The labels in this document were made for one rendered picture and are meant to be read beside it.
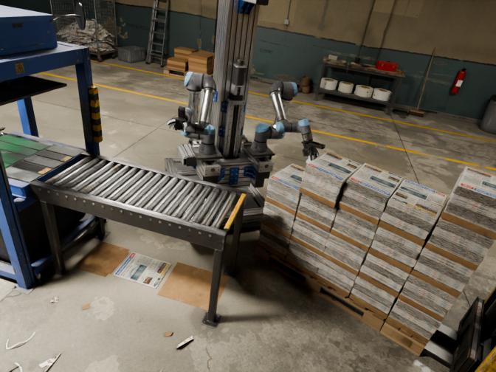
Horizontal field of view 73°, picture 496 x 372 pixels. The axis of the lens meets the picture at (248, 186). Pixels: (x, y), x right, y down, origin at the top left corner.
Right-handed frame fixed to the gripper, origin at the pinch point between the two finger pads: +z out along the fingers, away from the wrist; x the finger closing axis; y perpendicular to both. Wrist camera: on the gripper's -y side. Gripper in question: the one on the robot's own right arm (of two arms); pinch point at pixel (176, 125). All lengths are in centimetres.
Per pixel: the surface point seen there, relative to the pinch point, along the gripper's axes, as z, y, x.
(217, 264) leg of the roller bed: 50, 61, -49
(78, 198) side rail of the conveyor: 33, 52, 47
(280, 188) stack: -19, 35, -83
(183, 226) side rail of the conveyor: 46, 42, -23
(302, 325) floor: 42, 108, -123
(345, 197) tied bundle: 7, 14, -122
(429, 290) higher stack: 45, 43, -185
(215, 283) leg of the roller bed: 50, 78, -51
